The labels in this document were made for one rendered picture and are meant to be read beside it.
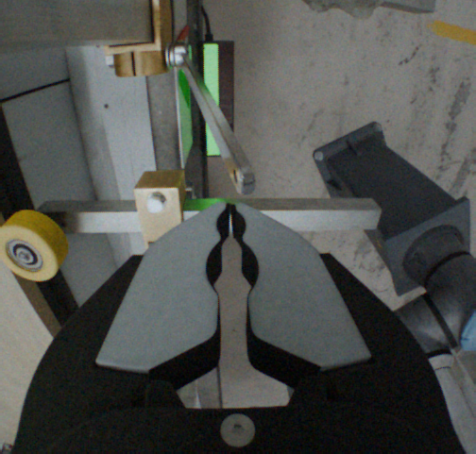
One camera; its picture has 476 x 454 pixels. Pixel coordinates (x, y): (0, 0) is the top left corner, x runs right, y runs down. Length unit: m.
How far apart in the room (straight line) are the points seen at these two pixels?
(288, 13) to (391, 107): 0.56
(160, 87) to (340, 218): 0.30
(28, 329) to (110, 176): 0.31
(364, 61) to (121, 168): 0.98
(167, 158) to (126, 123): 0.12
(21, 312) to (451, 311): 0.79
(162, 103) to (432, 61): 1.16
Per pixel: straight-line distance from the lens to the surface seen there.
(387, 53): 1.28
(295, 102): 1.17
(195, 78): 0.19
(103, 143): 0.57
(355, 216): 0.36
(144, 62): 0.26
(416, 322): 0.72
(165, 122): 0.44
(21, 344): 0.56
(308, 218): 0.34
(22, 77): 0.46
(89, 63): 0.55
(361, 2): 0.28
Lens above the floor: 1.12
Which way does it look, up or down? 57 degrees down
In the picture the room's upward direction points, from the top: 176 degrees clockwise
